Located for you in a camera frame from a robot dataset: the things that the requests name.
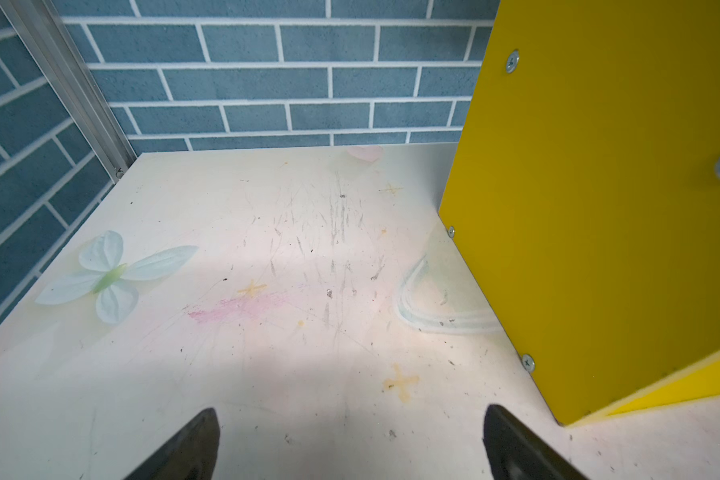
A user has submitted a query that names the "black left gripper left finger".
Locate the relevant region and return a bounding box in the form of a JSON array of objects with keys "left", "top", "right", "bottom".
[{"left": 126, "top": 408, "right": 221, "bottom": 480}]

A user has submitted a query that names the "yellow pink blue bookshelf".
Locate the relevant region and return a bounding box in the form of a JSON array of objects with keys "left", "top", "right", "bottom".
[{"left": 440, "top": 1, "right": 720, "bottom": 425}]

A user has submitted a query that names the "left aluminium corner post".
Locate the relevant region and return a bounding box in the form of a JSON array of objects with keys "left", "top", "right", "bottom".
[{"left": 0, "top": 0, "right": 137, "bottom": 182}]

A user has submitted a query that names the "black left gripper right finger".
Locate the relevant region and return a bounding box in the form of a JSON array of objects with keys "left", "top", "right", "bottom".
[{"left": 483, "top": 404, "right": 586, "bottom": 480}]

